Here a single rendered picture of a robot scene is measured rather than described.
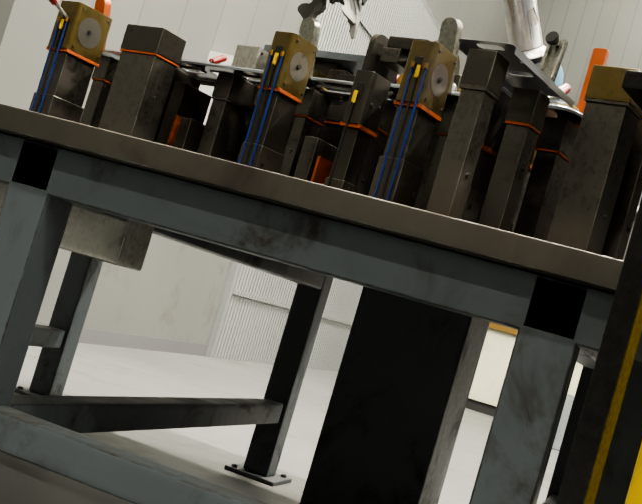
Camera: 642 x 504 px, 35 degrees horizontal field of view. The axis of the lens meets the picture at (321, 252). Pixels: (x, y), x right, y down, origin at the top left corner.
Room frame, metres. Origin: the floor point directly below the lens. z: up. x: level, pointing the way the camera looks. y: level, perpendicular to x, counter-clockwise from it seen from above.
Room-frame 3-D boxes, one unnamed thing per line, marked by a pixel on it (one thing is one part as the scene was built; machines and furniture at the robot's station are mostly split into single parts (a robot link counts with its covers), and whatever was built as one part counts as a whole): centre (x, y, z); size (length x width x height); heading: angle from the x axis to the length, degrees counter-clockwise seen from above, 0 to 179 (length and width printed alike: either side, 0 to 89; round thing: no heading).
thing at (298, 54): (2.06, 0.18, 0.87); 0.12 x 0.07 x 0.35; 145
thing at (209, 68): (2.26, 0.14, 1.00); 1.38 x 0.22 x 0.02; 55
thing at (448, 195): (1.58, -0.17, 0.84); 0.05 x 0.05 x 0.29; 55
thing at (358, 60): (2.66, 0.11, 1.16); 0.37 x 0.14 x 0.02; 55
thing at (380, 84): (1.94, 0.01, 0.84); 0.10 x 0.05 x 0.29; 145
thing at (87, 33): (2.43, 0.72, 0.88); 0.14 x 0.09 x 0.36; 145
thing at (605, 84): (1.72, -0.41, 0.88); 0.08 x 0.08 x 0.36; 55
